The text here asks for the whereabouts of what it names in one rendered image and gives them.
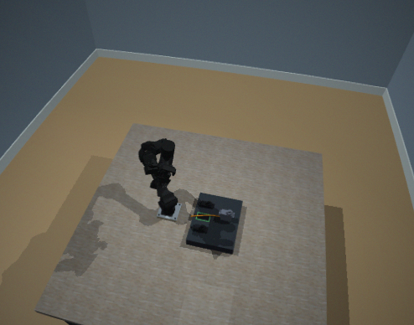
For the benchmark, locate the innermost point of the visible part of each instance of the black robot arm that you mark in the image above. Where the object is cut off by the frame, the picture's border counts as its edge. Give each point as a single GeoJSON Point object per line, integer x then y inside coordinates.
{"type": "Point", "coordinates": [148, 159]}

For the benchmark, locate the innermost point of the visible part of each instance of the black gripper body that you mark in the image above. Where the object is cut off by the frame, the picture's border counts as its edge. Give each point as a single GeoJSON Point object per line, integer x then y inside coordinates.
{"type": "Point", "coordinates": [165, 171]}

